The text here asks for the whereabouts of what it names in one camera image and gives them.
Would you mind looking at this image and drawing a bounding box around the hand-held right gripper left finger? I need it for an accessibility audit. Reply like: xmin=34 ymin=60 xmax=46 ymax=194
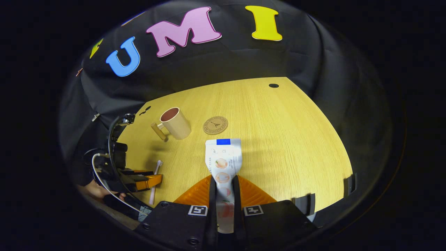
xmin=134 ymin=175 xmax=218 ymax=251

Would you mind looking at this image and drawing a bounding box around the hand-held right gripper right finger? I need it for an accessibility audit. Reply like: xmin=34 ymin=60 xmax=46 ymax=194
xmin=232 ymin=175 xmax=318 ymax=251

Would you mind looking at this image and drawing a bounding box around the white toothbrush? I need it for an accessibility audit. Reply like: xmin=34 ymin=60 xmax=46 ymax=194
xmin=149 ymin=160 xmax=163 ymax=205

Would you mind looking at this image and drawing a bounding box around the white toothpaste tube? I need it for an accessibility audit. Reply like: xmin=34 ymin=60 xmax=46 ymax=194
xmin=205 ymin=138 xmax=243 ymax=234

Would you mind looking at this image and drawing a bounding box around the beige cup with wooden handle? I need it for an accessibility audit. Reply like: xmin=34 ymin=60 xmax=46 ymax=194
xmin=151 ymin=107 xmax=192 ymax=142

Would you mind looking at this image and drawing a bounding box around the round cork coaster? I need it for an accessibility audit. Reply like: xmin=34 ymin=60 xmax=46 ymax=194
xmin=203 ymin=116 xmax=229 ymax=135

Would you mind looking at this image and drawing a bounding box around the yellow wooden desktop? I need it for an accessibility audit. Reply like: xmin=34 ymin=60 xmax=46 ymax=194
xmin=117 ymin=77 xmax=353 ymax=234

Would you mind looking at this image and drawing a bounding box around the black desk edge clamp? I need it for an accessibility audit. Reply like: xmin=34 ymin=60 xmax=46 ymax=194
xmin=343 ymin=173 xmax=357 ymax=197
xmin=292 ymin=193 xmax=316 ymax=216

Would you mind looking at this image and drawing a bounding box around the black backdrop cloth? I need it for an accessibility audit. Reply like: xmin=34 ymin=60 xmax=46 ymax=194
xmin=59 ymin=0 xmax=394 ymax=227

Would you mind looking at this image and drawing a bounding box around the black cable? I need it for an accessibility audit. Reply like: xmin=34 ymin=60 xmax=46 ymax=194
xmin=107 ymin=117 xmax=122 ymax=175

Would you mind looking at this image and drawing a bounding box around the white cable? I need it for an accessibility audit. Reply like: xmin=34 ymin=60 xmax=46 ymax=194
xmin=92 ymin=153 xmax=148 ymax=214

